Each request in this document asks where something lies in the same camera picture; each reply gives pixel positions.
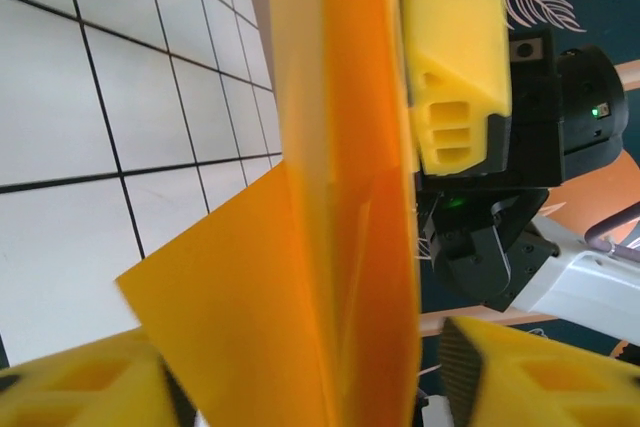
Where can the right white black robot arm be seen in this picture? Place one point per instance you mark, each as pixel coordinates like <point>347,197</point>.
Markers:
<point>575,287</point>

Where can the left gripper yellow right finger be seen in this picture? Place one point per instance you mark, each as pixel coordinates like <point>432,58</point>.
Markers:
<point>550,382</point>

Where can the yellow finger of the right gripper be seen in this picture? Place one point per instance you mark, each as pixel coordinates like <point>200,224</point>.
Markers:
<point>450,47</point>

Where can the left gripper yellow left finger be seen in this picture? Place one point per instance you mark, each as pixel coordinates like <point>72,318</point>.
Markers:
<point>85,387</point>

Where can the orange cloth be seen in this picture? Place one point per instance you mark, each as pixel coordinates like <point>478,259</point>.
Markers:
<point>350,197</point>

